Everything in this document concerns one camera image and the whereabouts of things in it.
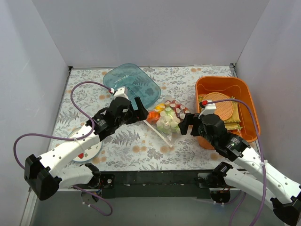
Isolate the white strawberry print plate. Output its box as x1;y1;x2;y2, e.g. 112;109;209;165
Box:
67;126;103;163

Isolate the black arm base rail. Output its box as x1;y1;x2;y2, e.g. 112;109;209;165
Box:
79;169;236;205

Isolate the green bamboo mat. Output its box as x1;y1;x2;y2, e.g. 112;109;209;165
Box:
198;95;242;130

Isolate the floral patterned table mat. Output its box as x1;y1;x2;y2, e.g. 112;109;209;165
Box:
46;65;263;172

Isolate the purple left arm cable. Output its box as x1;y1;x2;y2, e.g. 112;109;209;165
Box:
13;81;113;217

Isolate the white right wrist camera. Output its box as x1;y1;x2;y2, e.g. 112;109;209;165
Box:
199;100;216;115

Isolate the teal transparent plastic tray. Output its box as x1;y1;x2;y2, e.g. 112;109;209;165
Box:
103;63;161;109

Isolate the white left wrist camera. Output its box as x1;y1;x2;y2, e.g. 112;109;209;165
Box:
113;87;129;100

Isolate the orange plastic tub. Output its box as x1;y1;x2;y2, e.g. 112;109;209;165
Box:
195;76;261;143

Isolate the round woven orange mat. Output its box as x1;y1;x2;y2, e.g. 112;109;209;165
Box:
204;92;234;121

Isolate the clear polka dot zip bag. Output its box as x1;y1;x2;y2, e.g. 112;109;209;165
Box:
144;96;190;147

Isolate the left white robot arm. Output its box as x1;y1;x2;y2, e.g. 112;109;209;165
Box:
24;97;148;201

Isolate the small orange fake pumpkin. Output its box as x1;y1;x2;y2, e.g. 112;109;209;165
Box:
146;111;160;124

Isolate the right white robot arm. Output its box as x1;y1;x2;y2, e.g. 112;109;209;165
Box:
178;113;301;226

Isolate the fake cauliflower with leaves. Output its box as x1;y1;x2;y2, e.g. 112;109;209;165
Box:
156;111;181;135

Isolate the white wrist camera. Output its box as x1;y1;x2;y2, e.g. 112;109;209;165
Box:
199;100;216;115
113;87;129;100

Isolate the yellow fake lemon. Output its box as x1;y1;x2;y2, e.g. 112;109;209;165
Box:
154;103;165;113

